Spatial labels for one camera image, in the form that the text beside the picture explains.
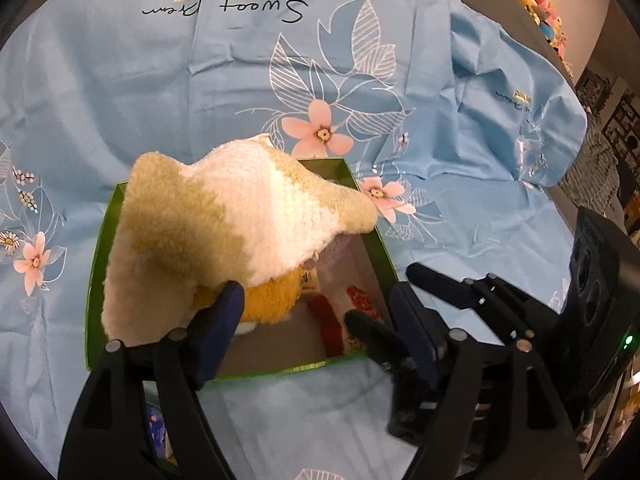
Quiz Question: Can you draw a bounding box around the blue floral sheet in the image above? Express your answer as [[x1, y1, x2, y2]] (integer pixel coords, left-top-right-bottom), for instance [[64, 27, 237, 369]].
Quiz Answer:
[[0, 0, 588, 480]]

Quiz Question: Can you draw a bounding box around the red and white soft toy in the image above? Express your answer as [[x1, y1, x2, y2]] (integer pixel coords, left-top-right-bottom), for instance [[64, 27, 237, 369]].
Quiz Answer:
[[306, 285, 388, 358]]

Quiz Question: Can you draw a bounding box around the yellow mushroom plush toy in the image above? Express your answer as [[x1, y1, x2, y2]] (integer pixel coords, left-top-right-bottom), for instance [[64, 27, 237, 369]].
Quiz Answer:
[[100, 132, 380, 348]]

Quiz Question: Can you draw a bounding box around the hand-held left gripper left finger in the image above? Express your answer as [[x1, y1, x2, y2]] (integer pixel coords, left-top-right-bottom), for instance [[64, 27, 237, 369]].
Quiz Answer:
[[57, 280, 246, 480]]

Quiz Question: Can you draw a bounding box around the grey knitted throw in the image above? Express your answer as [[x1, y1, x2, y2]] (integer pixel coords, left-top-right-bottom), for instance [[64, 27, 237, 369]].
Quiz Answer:
[[555, 125, 621, 221]]

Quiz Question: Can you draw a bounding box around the green cardboard box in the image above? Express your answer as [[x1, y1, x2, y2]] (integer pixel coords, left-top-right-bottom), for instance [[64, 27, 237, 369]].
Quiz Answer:
[[84, 157, 401, 381]]

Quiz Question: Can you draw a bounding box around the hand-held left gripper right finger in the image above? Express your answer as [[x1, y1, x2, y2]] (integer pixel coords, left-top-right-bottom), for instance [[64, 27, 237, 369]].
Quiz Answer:
[[390, 284, 586, 480]]

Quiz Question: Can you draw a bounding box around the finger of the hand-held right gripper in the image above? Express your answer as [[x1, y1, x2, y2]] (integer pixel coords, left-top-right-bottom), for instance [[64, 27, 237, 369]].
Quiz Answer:
[[345, 310, 436, 441], [407, 262, 566, 356]]

